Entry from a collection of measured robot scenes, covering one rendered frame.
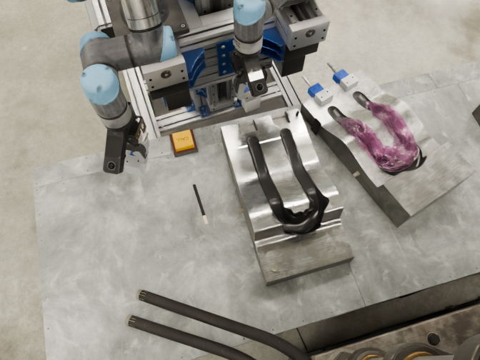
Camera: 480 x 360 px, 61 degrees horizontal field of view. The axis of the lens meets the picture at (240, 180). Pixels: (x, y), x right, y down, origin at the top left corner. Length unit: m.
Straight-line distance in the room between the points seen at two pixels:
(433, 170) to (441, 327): 0.44
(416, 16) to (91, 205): 2.42
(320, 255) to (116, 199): 0.65
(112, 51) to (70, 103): 1.65
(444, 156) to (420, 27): 1.77
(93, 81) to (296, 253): 0.69
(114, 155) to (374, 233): 0.79
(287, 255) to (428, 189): 0.45
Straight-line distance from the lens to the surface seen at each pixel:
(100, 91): 0.91
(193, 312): 1.13
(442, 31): 3.06
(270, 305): 1.20
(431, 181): 1.30
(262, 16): 1.05
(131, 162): 1.20
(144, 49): 0.99
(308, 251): 1.18
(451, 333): 1.34
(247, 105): 1.28
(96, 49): 1.01
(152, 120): 2.14
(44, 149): 2.52
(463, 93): 1.67
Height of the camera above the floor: 1.99
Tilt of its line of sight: 66 degrees down
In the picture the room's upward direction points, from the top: 1 degrees counter-clockwise
